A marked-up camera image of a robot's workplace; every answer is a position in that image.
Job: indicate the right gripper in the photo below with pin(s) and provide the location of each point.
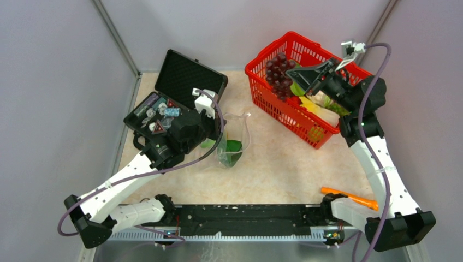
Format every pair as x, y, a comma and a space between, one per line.
309, 77

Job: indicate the red triangle card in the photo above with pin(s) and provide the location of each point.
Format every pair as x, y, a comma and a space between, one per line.
157, 128

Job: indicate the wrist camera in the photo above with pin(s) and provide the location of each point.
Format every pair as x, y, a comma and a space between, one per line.
204, 101
350, 51

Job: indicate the green toy pepper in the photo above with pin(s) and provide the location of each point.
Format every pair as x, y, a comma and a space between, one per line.
208, 143

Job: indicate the green toy grapes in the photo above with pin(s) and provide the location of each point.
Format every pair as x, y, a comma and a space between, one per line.
336, 108

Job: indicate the dark red toy grapes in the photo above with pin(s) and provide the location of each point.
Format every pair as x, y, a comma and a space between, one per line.
277, 78

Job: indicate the clear zip top bag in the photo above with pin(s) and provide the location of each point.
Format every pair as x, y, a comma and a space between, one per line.
236, 128

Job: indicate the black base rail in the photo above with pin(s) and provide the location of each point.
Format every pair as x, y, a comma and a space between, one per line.
253, 221

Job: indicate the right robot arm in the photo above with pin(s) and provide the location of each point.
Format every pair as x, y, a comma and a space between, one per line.
399, 221

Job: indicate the green toy leaf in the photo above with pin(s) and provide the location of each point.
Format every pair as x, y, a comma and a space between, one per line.
297, 90

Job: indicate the orange toy carrot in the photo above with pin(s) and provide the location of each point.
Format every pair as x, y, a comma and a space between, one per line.
372, 204

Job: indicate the red plastic basket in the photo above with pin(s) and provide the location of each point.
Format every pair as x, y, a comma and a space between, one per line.
291, 112

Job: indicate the black poker chip case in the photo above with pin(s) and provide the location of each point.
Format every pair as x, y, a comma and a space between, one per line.
179, 74

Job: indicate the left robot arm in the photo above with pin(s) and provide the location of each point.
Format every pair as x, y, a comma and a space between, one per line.
96, 215

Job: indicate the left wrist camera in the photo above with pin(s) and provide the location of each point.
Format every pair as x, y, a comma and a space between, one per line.
204, 101

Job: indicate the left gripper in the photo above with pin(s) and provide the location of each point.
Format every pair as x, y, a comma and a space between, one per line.
215, 125

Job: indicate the toy cauliflower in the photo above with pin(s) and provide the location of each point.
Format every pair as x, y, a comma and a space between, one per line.
320, 99

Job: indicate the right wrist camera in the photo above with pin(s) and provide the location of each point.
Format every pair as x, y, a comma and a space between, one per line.
350, 51

